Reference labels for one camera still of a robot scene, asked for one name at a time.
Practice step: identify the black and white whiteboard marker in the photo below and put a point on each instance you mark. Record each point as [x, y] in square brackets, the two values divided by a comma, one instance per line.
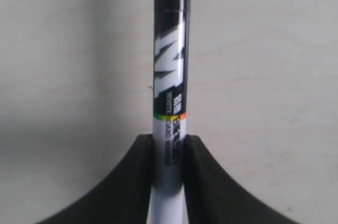
[170, 68]

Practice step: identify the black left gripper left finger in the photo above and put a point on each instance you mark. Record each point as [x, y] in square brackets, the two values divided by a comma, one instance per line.
[122, 196]

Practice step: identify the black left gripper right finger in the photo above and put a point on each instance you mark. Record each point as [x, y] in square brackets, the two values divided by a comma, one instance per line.
[213, 196]

